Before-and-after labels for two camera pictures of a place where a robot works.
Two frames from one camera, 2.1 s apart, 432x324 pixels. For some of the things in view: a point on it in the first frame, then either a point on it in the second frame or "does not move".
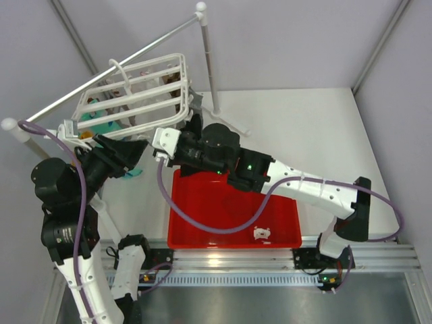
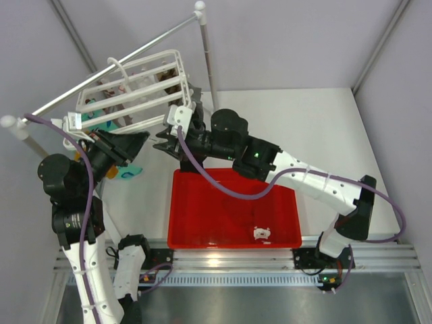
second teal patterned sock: [102, 128] does not move
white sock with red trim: [162, 115] → [142, 82]
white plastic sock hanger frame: [151, 95] does not move
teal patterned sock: [133, 173] does not move
